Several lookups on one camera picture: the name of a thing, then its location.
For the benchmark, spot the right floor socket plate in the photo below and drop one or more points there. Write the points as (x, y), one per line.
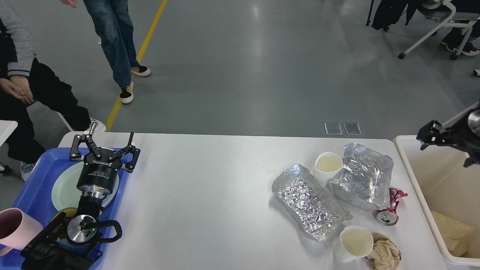
(352, 128)

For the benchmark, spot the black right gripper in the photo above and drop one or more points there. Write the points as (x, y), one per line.
(463, 135)

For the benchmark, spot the pink plate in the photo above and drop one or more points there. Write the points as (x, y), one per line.
(108, 198)

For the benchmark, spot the person in blue jeans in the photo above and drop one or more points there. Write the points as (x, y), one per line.
(114, 26)

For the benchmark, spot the white plastic bin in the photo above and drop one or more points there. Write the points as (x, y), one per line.
(442, 184)

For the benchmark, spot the white paper cup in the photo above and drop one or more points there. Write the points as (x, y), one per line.
(326, 166)
(354, 242)

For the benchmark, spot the grey table leg at right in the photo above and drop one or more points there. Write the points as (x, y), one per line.
(455, 118)

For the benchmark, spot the dark teal mug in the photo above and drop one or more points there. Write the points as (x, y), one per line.
(60, 232)

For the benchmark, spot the left floor socket plate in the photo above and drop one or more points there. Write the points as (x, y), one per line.
(333, 128)

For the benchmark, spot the floor socket plate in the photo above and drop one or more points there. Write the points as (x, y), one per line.
(333, 128)
(352, 128)

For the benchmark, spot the large foil sheet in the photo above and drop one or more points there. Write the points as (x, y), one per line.
(316, 212)

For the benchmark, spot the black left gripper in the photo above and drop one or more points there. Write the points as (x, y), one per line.
(99, 174)

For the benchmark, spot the seated person at left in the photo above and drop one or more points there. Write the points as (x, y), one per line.
(24, 80)

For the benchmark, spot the mint green plate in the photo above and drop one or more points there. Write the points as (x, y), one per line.
(65, 193)

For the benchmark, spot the crushed red soda can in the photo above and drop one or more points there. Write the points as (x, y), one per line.
(388, 216)

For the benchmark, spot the crumpled beige napkin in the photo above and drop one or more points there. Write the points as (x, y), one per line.
(385, 255)

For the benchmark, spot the small crumpled foil sheet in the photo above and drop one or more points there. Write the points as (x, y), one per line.
(364, 180)

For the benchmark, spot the white side table corner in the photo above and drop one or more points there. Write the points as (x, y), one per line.
(6, 129)

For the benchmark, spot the brown paper bag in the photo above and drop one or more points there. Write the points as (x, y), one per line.
(456, 235)

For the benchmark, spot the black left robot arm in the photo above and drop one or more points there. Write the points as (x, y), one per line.
(70, 243)

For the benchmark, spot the pink mug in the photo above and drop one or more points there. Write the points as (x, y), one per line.
(17, 229)

